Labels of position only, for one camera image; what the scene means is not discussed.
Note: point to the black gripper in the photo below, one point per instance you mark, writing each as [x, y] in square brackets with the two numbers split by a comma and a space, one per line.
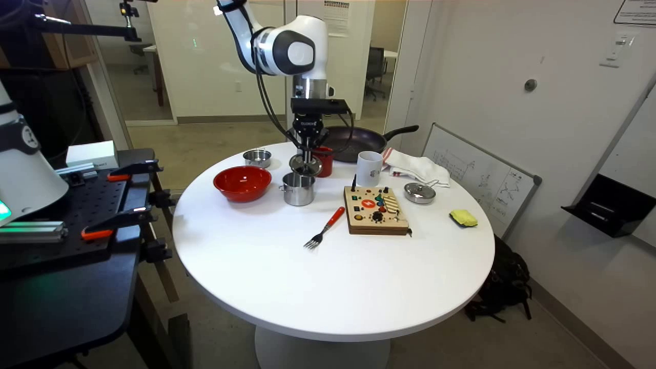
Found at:
[309, 112]

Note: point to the red handled fork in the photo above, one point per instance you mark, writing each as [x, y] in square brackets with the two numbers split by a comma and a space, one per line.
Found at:
[316, 240]

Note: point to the steel pot lid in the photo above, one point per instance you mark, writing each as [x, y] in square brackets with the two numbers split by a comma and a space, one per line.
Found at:
[305, 164]

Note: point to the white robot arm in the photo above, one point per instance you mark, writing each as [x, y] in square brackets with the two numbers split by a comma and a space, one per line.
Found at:
[296, 50]

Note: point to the empty steel pot front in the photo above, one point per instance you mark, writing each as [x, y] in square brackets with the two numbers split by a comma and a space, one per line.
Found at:
[257, 159]

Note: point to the small steel pot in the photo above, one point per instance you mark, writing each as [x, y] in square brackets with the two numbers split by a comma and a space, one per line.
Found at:
[299, 189]

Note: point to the black frying pan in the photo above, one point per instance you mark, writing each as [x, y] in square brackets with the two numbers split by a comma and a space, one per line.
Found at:
[349, 142]

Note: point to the red enamel mug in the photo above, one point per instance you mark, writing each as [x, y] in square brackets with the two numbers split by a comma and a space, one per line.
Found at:
[325, 157]

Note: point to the white ceramic mug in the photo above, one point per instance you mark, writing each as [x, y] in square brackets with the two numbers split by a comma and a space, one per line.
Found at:
[367, 168]

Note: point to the red bowl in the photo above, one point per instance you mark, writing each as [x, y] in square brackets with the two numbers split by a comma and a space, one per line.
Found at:
[243, 183]

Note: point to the white cloth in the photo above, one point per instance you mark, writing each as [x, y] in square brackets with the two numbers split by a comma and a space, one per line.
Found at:
[416, 167]

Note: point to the round steel tin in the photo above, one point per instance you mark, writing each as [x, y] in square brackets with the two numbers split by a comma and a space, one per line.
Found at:
[419, 193]

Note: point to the yellow green sponge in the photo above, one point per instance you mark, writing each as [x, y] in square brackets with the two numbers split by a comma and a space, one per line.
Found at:
[464, 217]

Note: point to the leaning whiteboard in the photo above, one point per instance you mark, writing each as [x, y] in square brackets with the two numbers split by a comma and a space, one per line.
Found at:
[502, 186]

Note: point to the black backpack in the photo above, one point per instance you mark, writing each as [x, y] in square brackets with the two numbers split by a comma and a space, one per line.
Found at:
[506, 286]

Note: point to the white lamp shade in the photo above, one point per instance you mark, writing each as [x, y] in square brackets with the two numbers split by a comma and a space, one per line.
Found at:
[28, 180]

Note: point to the black side cart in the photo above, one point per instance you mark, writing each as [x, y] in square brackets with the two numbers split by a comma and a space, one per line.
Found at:
[65, 298]

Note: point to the wooden switch busy board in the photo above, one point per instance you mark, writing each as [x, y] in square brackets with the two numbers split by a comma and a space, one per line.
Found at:
[374, 210]

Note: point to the black clamp with orange handles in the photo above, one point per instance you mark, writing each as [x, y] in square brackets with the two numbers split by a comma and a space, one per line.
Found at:
[106, 229]

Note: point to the black wall tray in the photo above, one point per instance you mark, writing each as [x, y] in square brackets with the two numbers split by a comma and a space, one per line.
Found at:
[612, 207]

